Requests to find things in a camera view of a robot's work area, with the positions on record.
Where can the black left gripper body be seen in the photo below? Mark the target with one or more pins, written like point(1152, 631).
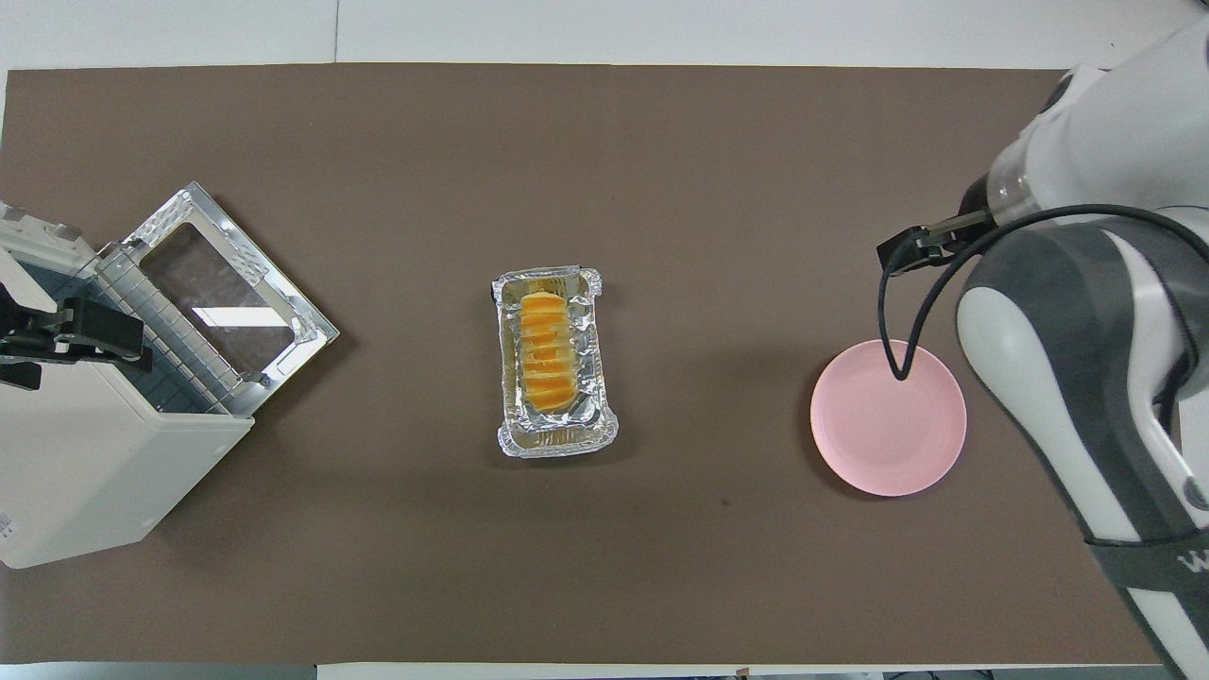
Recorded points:
point(24, 340)

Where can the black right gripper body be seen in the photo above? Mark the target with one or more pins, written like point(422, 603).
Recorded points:
point(963, 229)

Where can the striped yellow bread loaf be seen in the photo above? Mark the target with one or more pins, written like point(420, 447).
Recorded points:
point(548, 354)

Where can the aluminium foil tray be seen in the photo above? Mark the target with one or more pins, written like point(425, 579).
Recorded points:
point(557, 439)

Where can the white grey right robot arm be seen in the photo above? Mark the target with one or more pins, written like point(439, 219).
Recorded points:
point(1086, 378)

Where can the white toaster oven body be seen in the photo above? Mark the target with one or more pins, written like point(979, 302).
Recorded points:
point(76, 463)

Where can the pink round plate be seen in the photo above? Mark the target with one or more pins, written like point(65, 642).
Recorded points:
point(883, 439)

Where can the brown paper table mat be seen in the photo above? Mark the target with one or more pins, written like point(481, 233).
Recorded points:
point(472, 189)

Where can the glass oven door metal frame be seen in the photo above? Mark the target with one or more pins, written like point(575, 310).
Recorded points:
point(227, 293)

